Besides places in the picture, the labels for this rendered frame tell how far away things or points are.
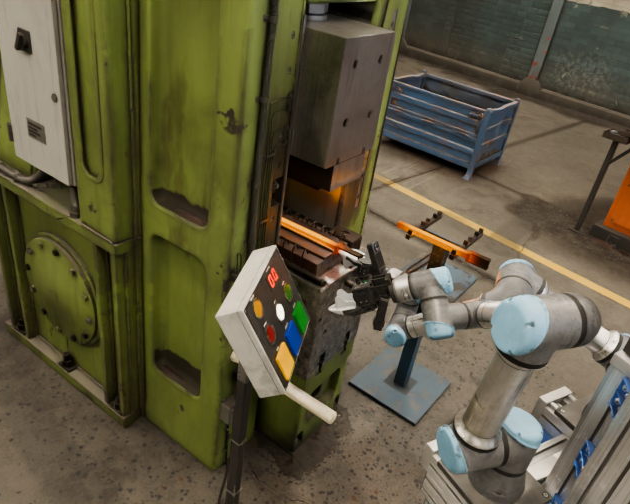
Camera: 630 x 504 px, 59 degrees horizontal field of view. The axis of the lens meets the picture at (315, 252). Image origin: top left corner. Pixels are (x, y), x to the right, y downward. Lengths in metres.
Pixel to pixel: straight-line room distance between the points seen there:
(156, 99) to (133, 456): 1.49
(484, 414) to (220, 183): 0.98
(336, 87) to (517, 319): 0.88
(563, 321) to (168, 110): 1.33
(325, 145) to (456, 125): 4.08
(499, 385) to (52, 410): 2.08
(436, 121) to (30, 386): 4.37
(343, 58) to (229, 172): 0.46
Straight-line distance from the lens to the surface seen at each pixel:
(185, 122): 1.86
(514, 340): 1.18
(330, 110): 1.72
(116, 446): 2.66
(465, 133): 5.73
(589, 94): 9.61
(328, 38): 1.70
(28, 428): 2.80
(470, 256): 2.37
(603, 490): 1.64
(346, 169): 1.90
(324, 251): 2.06
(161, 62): 1.87
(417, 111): 5.95
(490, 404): 1.34
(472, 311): 1.57
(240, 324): 1.41
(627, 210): 5.33
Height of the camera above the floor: 2.05
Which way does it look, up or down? 31 degrees down
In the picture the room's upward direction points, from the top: 9 degrees clockwise
